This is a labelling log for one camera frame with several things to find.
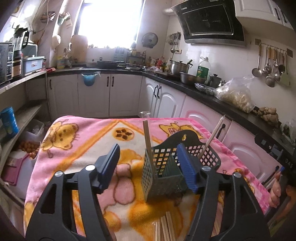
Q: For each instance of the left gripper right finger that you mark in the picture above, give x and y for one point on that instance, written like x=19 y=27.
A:
x=242 y=217

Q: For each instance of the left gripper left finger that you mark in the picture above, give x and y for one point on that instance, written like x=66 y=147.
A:
x=53 y=216

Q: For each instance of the chopsticks pair long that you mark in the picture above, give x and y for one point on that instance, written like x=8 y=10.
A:
x=167 y=227

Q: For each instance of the dark green utensil basket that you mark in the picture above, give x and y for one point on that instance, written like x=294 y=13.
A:
x=162 y=175

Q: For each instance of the person right hand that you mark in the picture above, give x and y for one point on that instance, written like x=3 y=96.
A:
x=275 y=193

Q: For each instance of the pink cartoon blanket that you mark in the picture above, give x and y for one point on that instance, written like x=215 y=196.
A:
x=73 y=142

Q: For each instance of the ginger roots pile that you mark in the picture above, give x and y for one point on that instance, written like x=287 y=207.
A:
x=269 y=115

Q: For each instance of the blue cup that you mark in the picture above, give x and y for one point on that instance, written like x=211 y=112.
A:
x=9 y=121

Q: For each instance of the clear plastic food bag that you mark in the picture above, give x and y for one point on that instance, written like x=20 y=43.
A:
x=236 y=92

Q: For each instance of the blue hanging bin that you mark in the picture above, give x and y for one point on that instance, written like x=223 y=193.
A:
x=89 y=78

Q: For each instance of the steel ladle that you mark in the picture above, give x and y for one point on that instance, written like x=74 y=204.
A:
x=256 y=72

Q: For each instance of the green label oil bottle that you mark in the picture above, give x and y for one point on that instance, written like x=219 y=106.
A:
x=203 y=68

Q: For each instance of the steel cooking pot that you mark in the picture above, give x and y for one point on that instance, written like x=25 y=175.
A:
x=177 y=67

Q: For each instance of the grey plastic storage box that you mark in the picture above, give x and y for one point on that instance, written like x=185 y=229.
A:
x=32 y=64

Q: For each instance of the blender jug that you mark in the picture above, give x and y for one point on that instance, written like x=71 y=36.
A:
x=20 y=41

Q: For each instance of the black range hood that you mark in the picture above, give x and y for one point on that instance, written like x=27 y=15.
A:
x=209 y=22

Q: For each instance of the small wall fan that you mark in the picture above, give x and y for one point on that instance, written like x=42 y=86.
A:
x=149 y=40

